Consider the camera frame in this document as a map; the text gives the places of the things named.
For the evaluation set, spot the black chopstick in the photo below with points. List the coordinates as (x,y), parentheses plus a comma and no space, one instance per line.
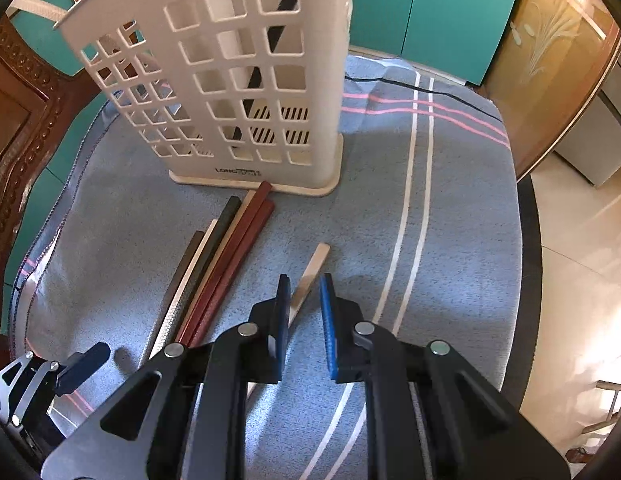
(289,0)
(218,240)

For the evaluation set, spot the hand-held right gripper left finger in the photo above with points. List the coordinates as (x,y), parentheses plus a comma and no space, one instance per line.
(283,310)

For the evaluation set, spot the wooden chair frame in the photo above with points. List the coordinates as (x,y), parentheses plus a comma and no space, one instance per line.
(610,390)

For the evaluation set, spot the blue-grey striped cloth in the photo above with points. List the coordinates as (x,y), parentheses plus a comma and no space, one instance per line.
(365,235)

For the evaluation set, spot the cream chopstick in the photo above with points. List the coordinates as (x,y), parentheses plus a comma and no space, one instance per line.
(206,245)
(305,285)
(235,232)

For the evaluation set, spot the teal cabinet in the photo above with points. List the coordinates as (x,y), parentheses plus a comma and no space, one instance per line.
(440,10)

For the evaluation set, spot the etched glass wooden door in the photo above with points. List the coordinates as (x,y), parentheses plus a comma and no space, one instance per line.
(540,60)

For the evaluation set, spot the dark red chopstick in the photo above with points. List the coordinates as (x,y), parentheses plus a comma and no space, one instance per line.
(250,220)
(250,245)

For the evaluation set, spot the carved wooden chair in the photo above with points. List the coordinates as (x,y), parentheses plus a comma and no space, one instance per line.
(20,110)

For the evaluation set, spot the white appliance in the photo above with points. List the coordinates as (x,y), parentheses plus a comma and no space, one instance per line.
(605,150)

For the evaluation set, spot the cream plastic utensil holder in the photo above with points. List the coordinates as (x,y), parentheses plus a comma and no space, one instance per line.
(325,60)

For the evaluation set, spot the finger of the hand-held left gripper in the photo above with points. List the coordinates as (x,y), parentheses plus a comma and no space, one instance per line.
(83,364)

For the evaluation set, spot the grey-brown chopstick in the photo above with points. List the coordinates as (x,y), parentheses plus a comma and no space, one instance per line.
(166,317)

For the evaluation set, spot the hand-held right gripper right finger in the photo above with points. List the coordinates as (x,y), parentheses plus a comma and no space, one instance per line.
(328,320)

